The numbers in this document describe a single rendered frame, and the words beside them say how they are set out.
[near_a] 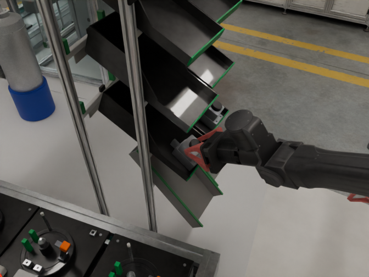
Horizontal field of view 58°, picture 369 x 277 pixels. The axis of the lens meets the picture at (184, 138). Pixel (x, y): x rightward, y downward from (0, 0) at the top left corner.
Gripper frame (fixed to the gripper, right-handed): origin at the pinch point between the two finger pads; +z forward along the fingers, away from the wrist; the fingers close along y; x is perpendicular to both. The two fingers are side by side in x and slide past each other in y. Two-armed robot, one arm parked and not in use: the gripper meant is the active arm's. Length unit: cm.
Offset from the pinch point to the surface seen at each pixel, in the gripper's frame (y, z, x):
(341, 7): -382, 84, 53
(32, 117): -5, 95, -4
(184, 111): 1.8, -3.1, -10.6
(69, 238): 26.2, 31.4, 16.0
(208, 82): -11.6, -0.8, -11.6
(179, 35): 1.8, -8.7, -26.5
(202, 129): -11.6, 6.5, 2.2
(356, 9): -384, 70, 59
